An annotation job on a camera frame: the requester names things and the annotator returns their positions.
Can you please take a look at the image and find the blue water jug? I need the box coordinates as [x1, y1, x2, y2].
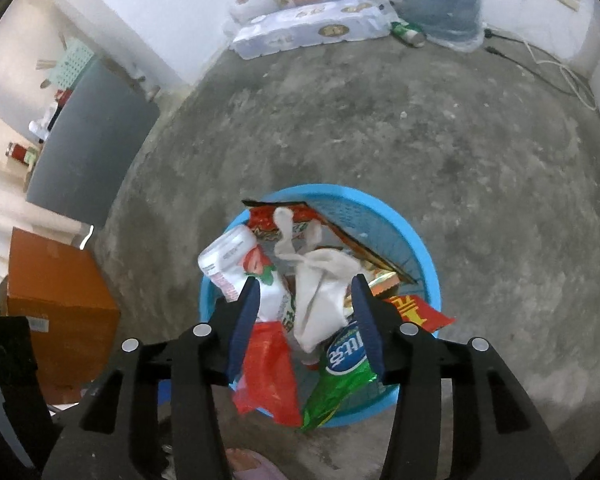
[396, 0, 484, 52]

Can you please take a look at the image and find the mint green perforated basket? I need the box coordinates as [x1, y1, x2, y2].
[47, 38, 95, 90]

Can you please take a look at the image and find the dark grey cabinet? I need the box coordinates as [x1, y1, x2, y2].
[26, 61, 160, 229]

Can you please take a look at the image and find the green drink can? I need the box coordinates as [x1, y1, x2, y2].
[391, 21, 426, 48]

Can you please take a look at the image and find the red noodle wrapper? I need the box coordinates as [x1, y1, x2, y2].
[242, 200, 416, 285]

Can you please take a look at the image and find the red yellow snack wrapper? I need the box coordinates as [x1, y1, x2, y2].
[385, 295, 455, 334]

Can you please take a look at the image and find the red plastic bag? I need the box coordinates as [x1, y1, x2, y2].
[233, 322, 301, 427]

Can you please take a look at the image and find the white strawberry milk carton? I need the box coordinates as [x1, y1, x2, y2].
[198, 224, 291, 322]

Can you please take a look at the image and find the white power cable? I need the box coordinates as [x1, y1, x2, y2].
[484, 27, 598, 112]

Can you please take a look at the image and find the green snack wrapper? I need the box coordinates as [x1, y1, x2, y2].
[301, 321, 377, 431]

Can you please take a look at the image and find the white toilet paper pack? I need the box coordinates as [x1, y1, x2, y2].
[230, 0, 396, 60]

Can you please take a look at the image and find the white tissue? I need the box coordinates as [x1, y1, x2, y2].
[273, 207, 368, 353]

